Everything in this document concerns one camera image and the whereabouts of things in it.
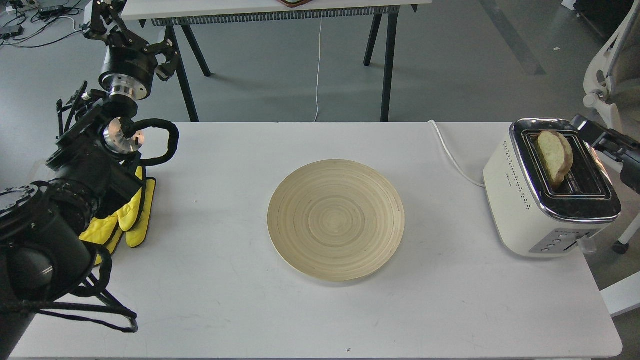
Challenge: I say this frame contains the black sleeved left arm cable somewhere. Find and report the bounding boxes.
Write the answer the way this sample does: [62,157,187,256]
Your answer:
[120,118,180,167]

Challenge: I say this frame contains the cream and chrome toaster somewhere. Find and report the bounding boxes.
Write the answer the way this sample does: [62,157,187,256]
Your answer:
[483,118,622,258]

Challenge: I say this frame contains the cables on floor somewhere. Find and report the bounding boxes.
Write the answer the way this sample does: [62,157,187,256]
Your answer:
[0,0,86,49]

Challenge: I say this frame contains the round bamboo plate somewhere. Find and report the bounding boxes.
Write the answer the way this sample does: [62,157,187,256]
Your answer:
[266,159,406,282]

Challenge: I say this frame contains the yellow oven mitt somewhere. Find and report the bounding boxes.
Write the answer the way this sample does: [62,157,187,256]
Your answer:
[79,166,157,255]

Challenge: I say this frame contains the background table with black legs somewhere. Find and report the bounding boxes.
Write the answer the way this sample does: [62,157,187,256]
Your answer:
[120,0,433,123]

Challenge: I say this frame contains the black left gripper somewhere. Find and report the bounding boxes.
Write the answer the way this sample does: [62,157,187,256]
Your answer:
[82,0,181,93]

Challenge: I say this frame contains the thin white hanging cable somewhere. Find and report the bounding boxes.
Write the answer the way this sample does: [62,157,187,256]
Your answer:
[314,18,323,123]

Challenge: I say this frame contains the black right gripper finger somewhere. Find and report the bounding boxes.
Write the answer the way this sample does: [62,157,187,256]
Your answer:
[570,114,640,194]

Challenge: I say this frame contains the slice of bread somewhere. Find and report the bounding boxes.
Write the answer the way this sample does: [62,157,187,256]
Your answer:
[535,130,574,191]

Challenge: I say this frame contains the white toaster power cord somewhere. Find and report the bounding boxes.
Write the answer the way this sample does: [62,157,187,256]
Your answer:
[428,120,486,189]

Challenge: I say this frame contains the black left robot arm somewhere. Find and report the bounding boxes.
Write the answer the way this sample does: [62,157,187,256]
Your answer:
[1,0,181,360]

